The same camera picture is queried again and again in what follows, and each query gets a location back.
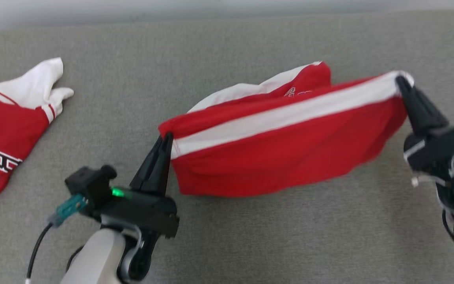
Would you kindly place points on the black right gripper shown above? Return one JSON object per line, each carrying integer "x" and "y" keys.
{"x": 436, "y": 150}

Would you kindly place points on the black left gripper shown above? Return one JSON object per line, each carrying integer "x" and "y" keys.
{"x": 148, "y": 211}

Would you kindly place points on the red shorts white stripe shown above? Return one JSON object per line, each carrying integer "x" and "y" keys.
{"x": 282, "y": 157}

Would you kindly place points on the red jersey white sleeves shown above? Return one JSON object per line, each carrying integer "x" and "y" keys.
{"x": 6, "y": 134}

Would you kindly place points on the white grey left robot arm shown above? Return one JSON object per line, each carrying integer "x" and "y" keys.
{"x": 97, "y": 256}

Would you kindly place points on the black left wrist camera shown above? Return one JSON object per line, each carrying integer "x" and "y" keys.
{"x": 91, "y": 183}

